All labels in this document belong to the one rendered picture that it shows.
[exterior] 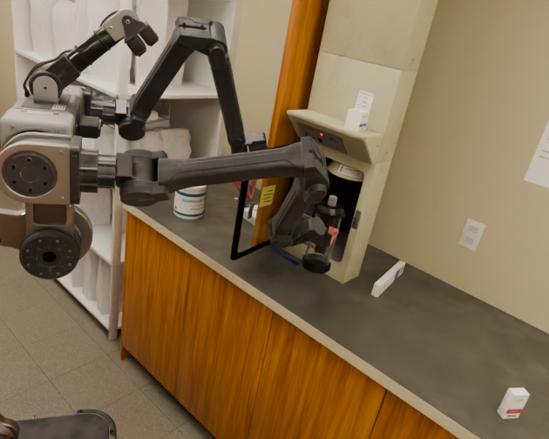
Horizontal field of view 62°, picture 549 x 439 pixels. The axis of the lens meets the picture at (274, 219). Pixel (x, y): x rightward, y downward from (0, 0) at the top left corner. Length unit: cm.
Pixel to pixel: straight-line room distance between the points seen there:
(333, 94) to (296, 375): 97
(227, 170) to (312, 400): 96
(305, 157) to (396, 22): 70
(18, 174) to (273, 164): 48
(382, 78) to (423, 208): 66
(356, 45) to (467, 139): 58
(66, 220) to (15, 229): 17
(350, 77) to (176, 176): 82
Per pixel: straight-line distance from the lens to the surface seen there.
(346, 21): 163
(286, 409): 178
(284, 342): 164
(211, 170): 97
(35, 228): 133
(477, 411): 143
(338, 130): 149
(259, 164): 96
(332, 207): 153
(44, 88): 119
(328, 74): 165
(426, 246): 202
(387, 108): 153
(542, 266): 191
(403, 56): 152
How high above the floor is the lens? 180
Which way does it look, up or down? 24 degrees down
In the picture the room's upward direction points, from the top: 11 degrees clockwise
